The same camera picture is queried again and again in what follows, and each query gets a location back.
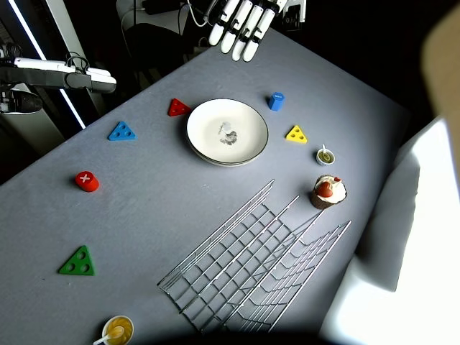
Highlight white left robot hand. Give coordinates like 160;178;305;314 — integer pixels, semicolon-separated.
207;0;307;63

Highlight white plate single leaf print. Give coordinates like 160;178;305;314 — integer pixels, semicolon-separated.
185;98;270;163

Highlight white plate two leaf prints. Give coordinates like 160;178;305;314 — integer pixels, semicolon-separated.
188;142;265;168

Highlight blue hexagonal block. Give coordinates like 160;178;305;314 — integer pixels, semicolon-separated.
267;91;286;112

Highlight black chair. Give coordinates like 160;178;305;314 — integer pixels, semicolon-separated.
120;0;202;86

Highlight red triangle block with holes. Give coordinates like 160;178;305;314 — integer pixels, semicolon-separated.
167;98;193;118

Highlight yellow triangle block with holes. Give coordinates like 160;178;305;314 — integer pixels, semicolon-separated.
285;124;309;144

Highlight small white ceramic cup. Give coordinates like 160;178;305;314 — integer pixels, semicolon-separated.
316;147;336;167

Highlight blue triangle block with holes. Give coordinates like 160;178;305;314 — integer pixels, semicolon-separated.
107;121;138;142

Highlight cupcake with cream and strawberry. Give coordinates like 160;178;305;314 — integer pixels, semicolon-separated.
310;174;349;211

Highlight tan blurred object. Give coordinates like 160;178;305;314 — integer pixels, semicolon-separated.
419;3;460;119

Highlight white light strip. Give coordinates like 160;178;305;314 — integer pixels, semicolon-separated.
7;0;87;130

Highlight red cylinder block white cross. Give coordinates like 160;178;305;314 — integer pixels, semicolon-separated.
74;170;100;193

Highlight white background panel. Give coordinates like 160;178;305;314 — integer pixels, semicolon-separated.
0;82;68;157

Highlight white blurred panel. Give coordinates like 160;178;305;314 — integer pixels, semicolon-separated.
318;115;460;345

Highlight green triangle block with holes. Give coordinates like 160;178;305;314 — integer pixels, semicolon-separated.
58;245;96;277

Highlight yellow dessert cup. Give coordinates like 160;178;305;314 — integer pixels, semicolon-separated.
101;315;135;345

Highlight white plastic spoon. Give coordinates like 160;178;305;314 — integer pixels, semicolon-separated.
92;326;126;345

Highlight white cable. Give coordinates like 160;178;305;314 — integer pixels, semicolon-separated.
185;0;216;28

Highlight white post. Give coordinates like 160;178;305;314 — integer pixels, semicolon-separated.
45;0;107;116

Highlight chrome wire dish rack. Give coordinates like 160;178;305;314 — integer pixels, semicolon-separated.
157;178;353;335

